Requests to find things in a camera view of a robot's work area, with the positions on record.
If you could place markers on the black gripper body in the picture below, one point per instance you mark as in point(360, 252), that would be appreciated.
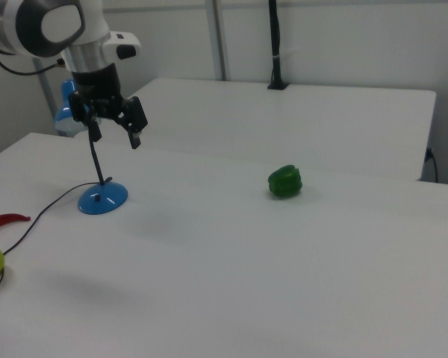
point(97, 89)

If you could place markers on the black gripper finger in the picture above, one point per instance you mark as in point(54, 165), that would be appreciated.
point(93, 130)
point(134, 115)

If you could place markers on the blue gooseneck desk lamp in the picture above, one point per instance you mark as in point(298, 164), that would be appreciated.
point(102, 197)

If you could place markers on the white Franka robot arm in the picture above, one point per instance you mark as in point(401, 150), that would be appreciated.
point(26, 26)

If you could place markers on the red chili pepper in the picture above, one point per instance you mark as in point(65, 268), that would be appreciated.
point(3, 220)

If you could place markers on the green bell pepper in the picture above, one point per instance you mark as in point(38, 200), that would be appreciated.
point(285, 181)

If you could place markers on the grey metal wall strip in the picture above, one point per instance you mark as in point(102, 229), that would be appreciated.
point(219, 37)

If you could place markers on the black camera stand pole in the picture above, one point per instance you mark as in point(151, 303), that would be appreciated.
point(275, 41)

